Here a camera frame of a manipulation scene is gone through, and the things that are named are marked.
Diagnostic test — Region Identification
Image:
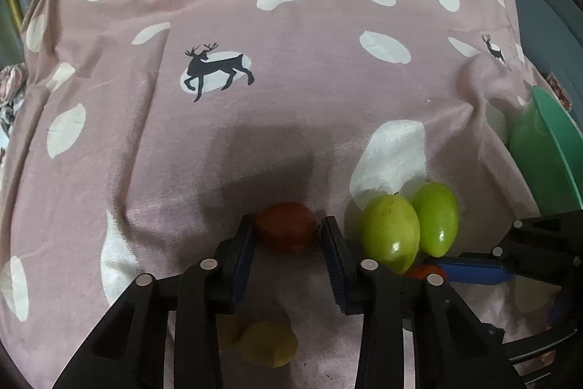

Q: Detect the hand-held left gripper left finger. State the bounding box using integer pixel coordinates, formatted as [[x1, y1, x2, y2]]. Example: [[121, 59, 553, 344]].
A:
[[50, 213, 256, 389]]

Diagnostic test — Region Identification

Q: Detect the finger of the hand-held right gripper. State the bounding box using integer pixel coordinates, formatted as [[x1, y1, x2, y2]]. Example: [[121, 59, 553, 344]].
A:
[[483, 298, 583, 372], [437, 211, 583, 286]]

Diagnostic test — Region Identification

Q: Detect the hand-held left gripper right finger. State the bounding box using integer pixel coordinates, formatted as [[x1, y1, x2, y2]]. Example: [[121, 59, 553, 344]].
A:
[[320, 216, 529, 389]]

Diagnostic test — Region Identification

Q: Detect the red tomato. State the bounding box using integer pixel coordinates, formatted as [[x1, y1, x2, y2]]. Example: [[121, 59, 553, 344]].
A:
[[405, 264, 449, 280], [253, 201, 317, 254]]

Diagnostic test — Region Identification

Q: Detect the green jujube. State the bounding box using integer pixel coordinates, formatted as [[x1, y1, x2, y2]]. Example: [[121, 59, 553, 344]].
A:
[[410, 182, 460, 258], [360, 194, 420, 276]]

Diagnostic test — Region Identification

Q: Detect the tan longan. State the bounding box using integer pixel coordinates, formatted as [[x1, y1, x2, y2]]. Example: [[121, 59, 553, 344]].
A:
[[218, 311, 247, 353], [239, 320, 299, 368]]

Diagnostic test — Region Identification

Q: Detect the green plastic bowl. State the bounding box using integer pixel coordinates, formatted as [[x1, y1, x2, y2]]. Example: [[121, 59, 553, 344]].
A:
[[508, 85, 583, 219]]

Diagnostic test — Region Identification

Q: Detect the pink polka dot blanket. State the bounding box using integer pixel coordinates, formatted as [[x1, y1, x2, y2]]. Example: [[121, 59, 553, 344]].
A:
[[0, 0, 554, 389]]

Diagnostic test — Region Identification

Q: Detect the pile of clothes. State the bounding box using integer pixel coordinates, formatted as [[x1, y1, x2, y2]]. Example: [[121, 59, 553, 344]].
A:
[[0, 63, 30, 162]]

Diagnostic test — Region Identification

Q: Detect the gold pole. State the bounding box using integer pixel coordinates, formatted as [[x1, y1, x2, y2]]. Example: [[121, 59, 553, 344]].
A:
[[5, 0, 24, 32]]

